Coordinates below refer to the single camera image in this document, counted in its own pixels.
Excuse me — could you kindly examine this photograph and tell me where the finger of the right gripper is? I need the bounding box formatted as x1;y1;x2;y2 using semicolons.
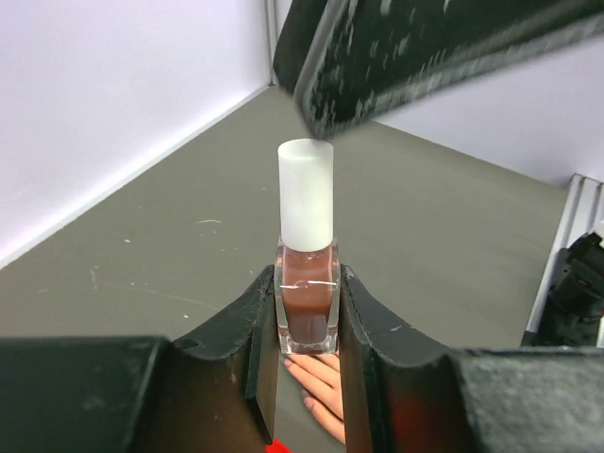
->
273;0;603;140

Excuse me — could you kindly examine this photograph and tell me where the pink nail polish bottle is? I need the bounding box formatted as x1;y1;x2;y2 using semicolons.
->
274;242;341;355

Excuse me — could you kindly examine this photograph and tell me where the white nail polish cap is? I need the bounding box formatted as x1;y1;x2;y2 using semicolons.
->
277;139;334;252

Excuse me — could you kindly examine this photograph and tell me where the red plastic tray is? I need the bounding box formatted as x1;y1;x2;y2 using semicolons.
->
265;439;293;453

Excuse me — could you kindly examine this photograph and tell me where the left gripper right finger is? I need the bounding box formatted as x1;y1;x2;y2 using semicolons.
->
339;266;603;452

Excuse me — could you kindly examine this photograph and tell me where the mannequin hand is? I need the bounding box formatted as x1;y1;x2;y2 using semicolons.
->
281;352;345;445

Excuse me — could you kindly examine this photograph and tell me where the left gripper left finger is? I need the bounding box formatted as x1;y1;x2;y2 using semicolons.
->
1;267;278;452

